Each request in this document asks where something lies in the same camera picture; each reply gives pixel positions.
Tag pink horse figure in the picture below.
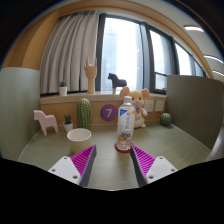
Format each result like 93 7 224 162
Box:
33 109 59 137

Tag grey curtain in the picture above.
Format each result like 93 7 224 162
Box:
39 10 101 95

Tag white wall socket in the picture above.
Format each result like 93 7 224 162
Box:
154 100 166 113
143 99 155 113

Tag round purple number sign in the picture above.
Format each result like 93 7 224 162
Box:
99 103 119 123

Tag ceiling lights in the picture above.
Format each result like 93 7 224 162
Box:
183 25 224 78

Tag tall green cactus figure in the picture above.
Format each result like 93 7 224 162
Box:
76 97 92 130

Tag clear drink bottle white cap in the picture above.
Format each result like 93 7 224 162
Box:
116 95 137 152

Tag potted plant in white planter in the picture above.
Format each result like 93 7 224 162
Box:
58 80 69 97

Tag small plant in white pot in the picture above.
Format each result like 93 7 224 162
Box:
62 113 74 134

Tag white and yellow cup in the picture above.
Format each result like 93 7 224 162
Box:
66 127 93 155

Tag beige plush mouse toy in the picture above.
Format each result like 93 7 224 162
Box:
119 85 151 129

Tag grey-green desk partition panel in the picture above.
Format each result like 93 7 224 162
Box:
165 74 224 151
0 67 42 161

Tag dark-framed window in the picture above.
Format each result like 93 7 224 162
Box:
94 13 208 96

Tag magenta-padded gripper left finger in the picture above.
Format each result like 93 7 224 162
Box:
48 144 98 188

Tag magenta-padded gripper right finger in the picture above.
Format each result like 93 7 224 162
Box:
129 144 179 188

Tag small round green cactus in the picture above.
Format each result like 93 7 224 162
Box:
159 112 173 127

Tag dark horse figure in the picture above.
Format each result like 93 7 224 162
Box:
107 72 128 95

